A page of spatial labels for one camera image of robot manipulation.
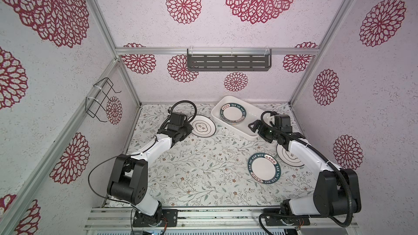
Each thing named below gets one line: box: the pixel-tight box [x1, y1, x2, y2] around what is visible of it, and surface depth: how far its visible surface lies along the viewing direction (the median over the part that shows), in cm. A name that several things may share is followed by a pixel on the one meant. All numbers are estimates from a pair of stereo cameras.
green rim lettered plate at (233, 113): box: [219, 102, 247, 125], surface depth 112 cm
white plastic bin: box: [211, 95, 265, 140], surface depth 112 cm
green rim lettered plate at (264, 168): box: [247, 152, 282, 185], surface depth 91 cm
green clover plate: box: [188, 114, 217, 138], surface depth 97 cm
